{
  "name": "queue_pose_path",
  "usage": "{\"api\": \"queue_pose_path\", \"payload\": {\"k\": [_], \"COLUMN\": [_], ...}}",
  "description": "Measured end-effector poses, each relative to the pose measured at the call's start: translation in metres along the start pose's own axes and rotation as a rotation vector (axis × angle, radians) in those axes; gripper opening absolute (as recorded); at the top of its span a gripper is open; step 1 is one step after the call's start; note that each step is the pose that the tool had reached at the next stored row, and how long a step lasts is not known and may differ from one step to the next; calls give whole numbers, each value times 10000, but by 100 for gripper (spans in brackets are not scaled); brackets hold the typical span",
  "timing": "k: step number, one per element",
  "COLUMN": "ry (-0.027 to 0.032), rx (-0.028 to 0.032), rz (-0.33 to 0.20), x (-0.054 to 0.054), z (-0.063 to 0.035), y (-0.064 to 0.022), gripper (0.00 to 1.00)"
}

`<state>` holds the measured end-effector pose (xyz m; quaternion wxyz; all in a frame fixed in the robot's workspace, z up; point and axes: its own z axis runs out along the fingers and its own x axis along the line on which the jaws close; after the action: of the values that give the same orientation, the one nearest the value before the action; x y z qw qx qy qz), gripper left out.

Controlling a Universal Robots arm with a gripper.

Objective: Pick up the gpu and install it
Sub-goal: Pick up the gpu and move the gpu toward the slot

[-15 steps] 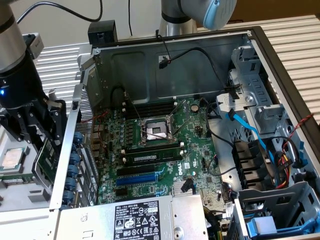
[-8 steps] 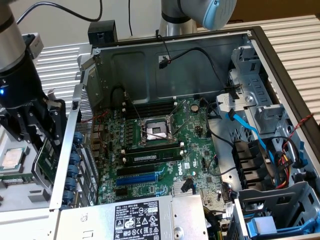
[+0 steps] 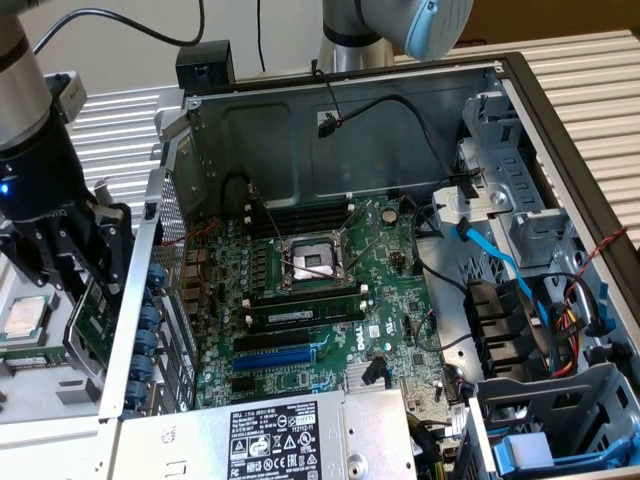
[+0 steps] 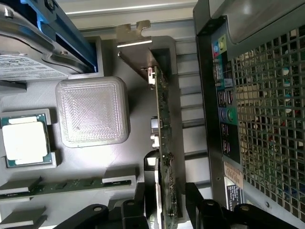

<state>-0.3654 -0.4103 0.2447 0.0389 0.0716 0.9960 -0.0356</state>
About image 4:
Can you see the silver hard disk with label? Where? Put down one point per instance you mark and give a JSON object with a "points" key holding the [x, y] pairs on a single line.
{"points": [[23, 66]]}

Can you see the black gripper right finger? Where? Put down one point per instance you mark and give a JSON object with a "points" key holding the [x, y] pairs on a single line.
{"points": [[209, 214]]}

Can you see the loose CPU silver lid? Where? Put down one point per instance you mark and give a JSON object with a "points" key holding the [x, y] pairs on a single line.
{"points": [[23, 143]]}

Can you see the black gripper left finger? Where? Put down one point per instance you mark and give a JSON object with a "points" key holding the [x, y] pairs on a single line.
{"points": [[133, 214]]}

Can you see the grey parts rack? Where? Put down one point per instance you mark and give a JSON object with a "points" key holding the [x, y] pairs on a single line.
{"points": [[133, 119]]}

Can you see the loose green RAM stick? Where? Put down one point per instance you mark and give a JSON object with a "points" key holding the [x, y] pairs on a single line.
{"points": [[71, 184]]}

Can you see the open grey PC case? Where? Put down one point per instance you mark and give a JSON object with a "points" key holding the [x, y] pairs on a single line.
{"points": [[205, 95]]}

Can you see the blue hard disk caddy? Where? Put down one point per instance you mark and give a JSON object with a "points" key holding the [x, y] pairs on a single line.
{"points": [[69, 35]]}

